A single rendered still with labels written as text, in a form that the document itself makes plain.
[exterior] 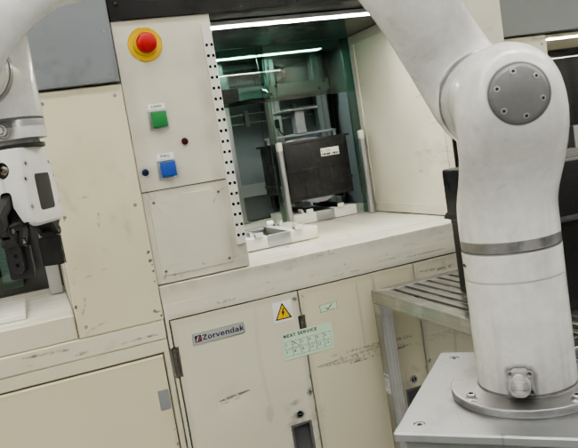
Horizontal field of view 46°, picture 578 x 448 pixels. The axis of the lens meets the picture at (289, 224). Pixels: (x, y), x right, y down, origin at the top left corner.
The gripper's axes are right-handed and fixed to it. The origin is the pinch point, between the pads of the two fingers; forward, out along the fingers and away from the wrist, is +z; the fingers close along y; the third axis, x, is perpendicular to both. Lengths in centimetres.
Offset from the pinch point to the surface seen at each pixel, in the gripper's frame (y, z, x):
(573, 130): 137, 0, -114
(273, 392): 57, 42, -19
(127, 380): 44, 31, 8
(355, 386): 65, 46, -36
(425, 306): 46, 25, -53
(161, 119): 50, -19, -7
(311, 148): 121, -8, -33
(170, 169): 50, -9, -7
